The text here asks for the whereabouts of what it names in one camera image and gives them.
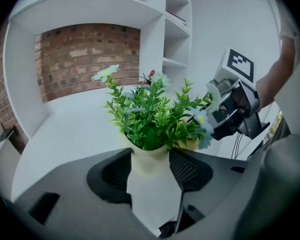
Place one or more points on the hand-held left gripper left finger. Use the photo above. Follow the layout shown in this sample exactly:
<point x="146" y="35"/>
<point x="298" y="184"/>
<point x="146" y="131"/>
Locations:
<point x="97" y="179"/>

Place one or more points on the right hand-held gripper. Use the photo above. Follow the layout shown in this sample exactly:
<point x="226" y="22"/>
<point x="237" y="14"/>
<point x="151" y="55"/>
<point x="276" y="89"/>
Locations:
<point x="240" y="64"/>

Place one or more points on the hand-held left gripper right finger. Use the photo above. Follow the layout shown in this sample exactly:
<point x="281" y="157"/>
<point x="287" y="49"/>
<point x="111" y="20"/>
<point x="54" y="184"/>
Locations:
<point x="200" y="174"/>

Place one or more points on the artificial flower bouquet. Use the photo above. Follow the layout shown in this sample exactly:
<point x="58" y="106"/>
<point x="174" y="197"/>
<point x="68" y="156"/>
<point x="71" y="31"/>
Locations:
<point x="150" y="161"/>

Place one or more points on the person's right forearm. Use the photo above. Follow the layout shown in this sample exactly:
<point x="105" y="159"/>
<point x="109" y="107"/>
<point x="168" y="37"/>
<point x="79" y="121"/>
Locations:
<point x="272" y="84"/>

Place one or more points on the tall white wardrobe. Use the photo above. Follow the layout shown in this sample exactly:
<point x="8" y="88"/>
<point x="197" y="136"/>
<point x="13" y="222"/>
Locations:
<point x="227" y="21"/>

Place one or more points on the person's beige shirt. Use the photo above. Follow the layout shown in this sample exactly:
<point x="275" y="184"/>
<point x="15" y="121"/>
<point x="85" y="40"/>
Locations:
<point x="295" y="96"/>

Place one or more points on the dark framed window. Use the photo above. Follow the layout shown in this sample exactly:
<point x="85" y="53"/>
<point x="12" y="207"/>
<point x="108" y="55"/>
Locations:
<point x="277" y="126"/>

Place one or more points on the white side cabinet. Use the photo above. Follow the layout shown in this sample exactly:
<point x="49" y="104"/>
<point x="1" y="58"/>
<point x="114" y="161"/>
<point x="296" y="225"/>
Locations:
<point x="2" y="156"/>

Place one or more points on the white shelf hutch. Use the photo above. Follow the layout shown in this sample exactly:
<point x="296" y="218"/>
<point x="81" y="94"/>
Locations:
<point x="90" y="6"/>

